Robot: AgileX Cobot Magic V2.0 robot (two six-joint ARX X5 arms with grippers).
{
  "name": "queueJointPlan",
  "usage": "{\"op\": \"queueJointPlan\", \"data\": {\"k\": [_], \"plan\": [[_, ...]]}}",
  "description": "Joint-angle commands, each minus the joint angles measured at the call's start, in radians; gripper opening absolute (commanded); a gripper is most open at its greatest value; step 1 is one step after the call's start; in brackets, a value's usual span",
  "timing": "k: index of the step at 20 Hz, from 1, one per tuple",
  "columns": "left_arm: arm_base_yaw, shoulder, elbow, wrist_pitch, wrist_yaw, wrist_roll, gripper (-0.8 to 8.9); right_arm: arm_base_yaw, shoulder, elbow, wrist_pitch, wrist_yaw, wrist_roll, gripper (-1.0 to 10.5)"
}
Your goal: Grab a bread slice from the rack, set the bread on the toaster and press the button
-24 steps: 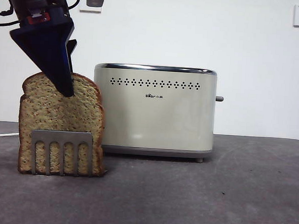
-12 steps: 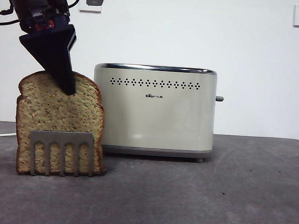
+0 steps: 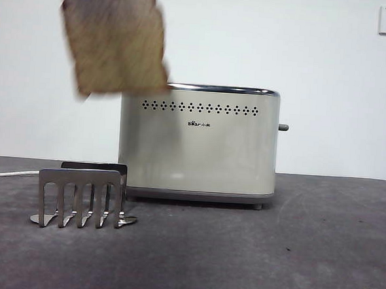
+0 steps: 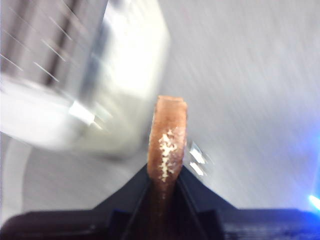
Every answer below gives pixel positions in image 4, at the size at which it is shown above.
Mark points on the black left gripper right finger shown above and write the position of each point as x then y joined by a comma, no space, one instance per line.
237,222

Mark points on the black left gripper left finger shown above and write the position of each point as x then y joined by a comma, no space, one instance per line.
100,222

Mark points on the brown-crusted bread slice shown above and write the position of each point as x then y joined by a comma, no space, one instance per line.
167,130

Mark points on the cream toaster with chrome trim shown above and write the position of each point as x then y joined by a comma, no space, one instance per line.
130,62

